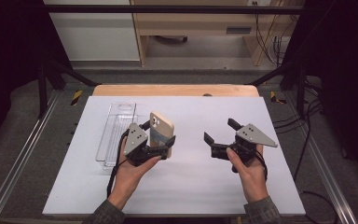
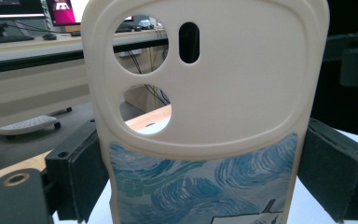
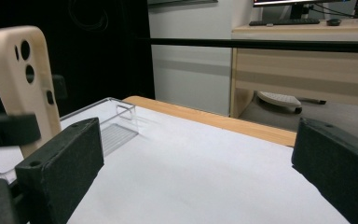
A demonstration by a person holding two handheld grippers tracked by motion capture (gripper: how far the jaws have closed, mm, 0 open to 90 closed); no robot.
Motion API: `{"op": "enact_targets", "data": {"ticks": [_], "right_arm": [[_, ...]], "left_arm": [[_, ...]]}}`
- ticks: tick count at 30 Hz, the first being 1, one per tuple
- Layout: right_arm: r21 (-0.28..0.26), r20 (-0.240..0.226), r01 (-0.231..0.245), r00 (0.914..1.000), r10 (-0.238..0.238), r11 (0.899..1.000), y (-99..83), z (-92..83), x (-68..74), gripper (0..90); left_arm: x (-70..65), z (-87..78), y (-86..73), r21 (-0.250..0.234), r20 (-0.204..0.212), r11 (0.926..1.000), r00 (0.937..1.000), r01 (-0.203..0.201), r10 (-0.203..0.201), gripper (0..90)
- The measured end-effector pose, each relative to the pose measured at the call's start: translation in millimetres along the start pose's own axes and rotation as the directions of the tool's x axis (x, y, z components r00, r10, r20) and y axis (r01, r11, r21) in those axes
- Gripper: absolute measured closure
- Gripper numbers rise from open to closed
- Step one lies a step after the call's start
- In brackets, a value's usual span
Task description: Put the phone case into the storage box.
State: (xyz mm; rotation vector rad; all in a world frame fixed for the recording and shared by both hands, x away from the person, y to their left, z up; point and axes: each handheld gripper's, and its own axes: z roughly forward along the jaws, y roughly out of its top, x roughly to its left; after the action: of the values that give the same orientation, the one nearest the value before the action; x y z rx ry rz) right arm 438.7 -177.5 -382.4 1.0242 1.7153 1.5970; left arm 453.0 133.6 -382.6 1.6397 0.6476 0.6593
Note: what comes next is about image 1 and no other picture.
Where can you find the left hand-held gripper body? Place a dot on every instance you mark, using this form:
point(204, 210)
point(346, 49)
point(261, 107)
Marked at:
point(135, 140)

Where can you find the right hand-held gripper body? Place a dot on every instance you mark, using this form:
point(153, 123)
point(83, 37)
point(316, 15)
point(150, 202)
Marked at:
point(254, 137)

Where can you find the person's left hand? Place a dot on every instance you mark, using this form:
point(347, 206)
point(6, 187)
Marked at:
point(127, 177)

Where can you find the person's right hand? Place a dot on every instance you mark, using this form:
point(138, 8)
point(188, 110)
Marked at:
point(250, 179)

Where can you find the clear plastic tray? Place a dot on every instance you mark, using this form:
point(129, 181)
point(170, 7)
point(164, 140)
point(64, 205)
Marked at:
point(115, 133)

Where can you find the yellow black tape marker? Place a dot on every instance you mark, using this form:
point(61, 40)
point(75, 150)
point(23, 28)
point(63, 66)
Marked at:
point(273, 97)
point(76, 97)

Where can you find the wooden board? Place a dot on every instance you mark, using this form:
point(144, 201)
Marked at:
point(174, 90)

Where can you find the white cabinet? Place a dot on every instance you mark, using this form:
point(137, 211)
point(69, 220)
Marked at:
point(96, 37)

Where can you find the black curtain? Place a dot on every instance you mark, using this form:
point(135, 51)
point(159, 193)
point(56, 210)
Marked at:
point(345, 77)
point(9, 62)

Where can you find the wooden desk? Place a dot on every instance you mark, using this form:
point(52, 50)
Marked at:
point(195, 21)

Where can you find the black metal frame strut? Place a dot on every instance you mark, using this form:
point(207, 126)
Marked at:
point(300, 90)
point(42, 90)

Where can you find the aluminium floor rail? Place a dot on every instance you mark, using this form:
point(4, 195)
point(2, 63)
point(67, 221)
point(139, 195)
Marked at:
point(18, 158)
point(326, 174)

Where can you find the black horizontal frame bar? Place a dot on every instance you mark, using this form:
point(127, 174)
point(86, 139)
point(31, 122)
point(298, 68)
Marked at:
point(167, 9)

